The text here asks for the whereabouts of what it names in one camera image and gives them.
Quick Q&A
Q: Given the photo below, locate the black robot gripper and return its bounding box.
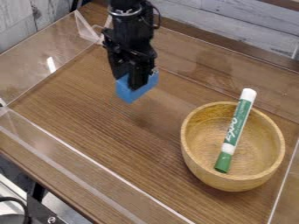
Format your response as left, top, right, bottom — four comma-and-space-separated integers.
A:
102, 8, 158, 90

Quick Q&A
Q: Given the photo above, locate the black metal table bracket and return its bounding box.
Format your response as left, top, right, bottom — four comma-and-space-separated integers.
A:
27, 198, 69, 224

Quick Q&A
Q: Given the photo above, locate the green dry erase marker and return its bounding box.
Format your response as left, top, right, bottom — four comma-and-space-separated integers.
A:
214, 88, 258, 173

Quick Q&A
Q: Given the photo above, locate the clear acrylic corner bracket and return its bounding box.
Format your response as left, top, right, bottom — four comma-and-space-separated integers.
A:
74, 10, 113, 46

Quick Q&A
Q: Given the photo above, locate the brown wooden bowl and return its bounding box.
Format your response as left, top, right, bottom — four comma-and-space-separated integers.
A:
181, 101, 286, 192

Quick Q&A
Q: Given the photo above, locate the blue foam block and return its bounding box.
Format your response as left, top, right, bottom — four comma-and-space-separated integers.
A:
117, 72, 159, 103

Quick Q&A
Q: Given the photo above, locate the black cable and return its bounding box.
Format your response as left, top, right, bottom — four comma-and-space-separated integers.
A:
0, 195, 31, 224

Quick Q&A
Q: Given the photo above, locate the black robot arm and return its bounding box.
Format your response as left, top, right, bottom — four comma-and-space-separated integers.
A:
102, 0, 162, 90

